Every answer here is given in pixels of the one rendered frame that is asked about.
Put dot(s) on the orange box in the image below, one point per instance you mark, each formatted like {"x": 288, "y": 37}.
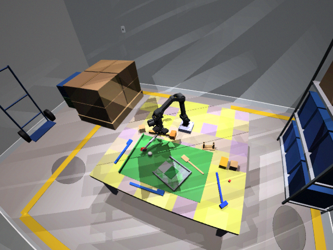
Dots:
{"x": 223, "y": 163}

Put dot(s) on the green flat mat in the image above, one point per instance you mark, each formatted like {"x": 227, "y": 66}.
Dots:
{"x": 140, "y": 166}

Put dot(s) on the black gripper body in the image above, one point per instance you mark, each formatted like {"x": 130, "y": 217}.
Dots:
{"x": 163, "y": 130}

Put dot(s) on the tan cube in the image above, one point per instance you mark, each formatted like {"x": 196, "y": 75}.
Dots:
{"x": 233, "y": 165}
{"x": 142, "y": 128}

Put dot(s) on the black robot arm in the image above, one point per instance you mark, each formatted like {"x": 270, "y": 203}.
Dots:
{"x": 158, "y": 113}

